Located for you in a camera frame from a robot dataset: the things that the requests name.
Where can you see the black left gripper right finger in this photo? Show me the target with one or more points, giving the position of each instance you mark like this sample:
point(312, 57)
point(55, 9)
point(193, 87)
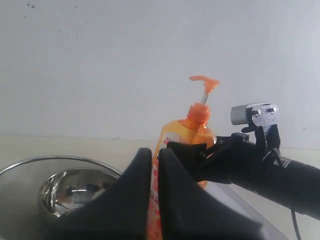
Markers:
point(188, 212)

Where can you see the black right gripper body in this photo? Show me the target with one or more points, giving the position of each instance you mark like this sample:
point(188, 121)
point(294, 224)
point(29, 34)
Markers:
point(237, 161)

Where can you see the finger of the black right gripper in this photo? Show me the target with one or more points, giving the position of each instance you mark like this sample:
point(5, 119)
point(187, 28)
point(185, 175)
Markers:
point(194, 158)

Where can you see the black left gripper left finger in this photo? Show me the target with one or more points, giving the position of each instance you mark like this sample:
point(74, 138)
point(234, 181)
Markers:
point(119, 213)

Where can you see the orange pump soap bottle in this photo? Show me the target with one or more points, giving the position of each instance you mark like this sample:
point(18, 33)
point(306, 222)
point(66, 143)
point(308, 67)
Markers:
point(190, 130)

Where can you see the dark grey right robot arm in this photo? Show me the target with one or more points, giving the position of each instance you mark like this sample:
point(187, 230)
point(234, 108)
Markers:
point(300, 190)

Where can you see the small stainless steel bowl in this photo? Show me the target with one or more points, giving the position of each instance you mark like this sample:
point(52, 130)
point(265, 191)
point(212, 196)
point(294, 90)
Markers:
point(69, 190)

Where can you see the white rectangular plastic tray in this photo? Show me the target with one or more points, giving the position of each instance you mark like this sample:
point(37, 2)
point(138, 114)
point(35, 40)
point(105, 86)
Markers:
point(226, 195)

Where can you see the steel mesh strainer basket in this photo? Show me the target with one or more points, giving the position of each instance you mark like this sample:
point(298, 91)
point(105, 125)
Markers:
point(20, 182)

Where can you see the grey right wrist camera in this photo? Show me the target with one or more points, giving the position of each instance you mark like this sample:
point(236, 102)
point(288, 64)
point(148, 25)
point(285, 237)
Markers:
point(255, 115)

